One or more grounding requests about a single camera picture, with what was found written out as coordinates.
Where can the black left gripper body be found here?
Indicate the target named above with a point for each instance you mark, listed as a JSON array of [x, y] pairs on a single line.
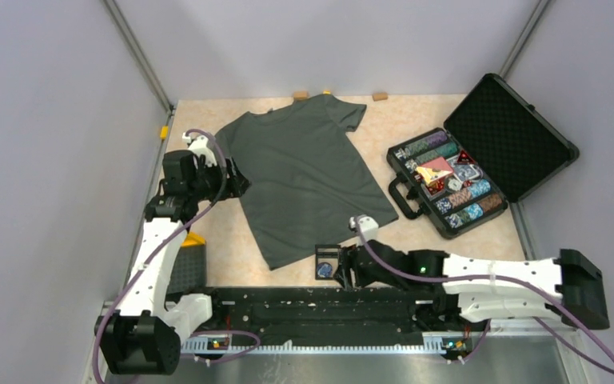
[[208, 183]]

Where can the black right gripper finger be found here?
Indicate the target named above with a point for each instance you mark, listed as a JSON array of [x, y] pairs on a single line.
[[345, 278], [345, 255]]

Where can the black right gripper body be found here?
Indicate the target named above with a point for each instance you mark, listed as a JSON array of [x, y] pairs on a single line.
[[364, 277]]

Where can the blue round brooch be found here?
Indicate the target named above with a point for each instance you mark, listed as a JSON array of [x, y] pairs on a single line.
[[324, 271]]

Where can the dark grey t-shirt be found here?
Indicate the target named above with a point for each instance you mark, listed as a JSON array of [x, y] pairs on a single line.
[[306, 178]]

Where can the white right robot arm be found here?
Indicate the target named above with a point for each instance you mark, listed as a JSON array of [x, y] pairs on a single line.
[[568, 287]]

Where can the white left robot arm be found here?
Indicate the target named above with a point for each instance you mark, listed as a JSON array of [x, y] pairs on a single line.
[[140, 334]]

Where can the black square brooch stand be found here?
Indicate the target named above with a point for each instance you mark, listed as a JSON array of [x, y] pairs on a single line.
[[326, 253]]

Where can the yellow triangular wedge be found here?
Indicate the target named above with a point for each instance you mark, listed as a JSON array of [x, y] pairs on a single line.
[[192, 239]]

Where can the black perforated block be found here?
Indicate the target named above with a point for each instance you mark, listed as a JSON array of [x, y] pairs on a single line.
[[189, 269]]

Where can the tan wooden block left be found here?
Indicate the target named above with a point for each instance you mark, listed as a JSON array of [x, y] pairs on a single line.
[[300, 95]]

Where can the tan wooden block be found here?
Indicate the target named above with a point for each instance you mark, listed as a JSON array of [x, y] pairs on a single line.
[[379, 96], [300, 95]]

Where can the tan wooden block right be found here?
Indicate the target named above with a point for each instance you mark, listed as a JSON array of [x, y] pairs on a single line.
[[379, 96]]

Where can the black poker chip case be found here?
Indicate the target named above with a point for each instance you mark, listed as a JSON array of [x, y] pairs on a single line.
[[494, 149]]

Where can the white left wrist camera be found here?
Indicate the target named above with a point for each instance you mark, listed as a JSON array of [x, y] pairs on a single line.
[[200, 146]]

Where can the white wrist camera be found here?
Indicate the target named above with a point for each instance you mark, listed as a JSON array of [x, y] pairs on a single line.
[[200, 146], [364, 227]]

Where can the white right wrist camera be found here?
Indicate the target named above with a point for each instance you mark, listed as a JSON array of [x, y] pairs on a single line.
[[364, 227]]

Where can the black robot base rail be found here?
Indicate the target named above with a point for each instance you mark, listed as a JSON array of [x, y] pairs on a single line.
[[330, 316]]

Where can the white slotted cable duct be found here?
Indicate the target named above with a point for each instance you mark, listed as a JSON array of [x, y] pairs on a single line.
[[435, 344]]

